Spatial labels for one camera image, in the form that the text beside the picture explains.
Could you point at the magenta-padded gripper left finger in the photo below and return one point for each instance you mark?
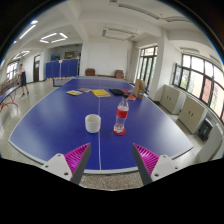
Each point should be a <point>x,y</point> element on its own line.
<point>76,159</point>

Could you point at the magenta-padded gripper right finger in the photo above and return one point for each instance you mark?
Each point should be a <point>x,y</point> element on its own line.
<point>148,159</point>

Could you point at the clear red-label drink bottle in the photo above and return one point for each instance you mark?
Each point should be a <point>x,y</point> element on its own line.
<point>121,115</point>

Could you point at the white cup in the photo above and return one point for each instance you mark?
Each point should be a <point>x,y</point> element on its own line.
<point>93,124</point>

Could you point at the beige cabinet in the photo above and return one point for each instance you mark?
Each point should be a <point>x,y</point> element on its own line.
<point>170,99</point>
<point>192,115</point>

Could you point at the red table tennis paddle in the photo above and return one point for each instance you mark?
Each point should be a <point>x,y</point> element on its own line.
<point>132,98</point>

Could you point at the black bin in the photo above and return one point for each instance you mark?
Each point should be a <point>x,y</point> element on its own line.
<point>205,129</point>

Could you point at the colourful thin book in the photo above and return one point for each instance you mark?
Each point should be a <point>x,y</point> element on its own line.
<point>74,92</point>

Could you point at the yellow book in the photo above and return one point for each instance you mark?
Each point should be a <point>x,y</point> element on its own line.
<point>101,93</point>

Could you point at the brown cardboard box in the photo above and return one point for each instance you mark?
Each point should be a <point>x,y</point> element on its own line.
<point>139,88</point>

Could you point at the black table tennis paddle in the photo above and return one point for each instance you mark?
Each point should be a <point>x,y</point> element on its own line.
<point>116,91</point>

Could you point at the brown chair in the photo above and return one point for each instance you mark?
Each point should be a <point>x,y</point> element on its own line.
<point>119,74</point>
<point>90,72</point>

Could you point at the blue partition boards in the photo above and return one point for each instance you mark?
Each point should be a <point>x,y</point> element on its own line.
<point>61,68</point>

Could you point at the blue table tennis table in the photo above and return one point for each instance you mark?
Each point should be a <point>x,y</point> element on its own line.
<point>8,95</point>

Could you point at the person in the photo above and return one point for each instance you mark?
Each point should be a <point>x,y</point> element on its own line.
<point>23,79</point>

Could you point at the dark door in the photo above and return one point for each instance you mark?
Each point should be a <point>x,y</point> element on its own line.
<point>36,68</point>

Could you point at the ceiling lights group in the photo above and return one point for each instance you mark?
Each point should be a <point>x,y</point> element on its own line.
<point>53,36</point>

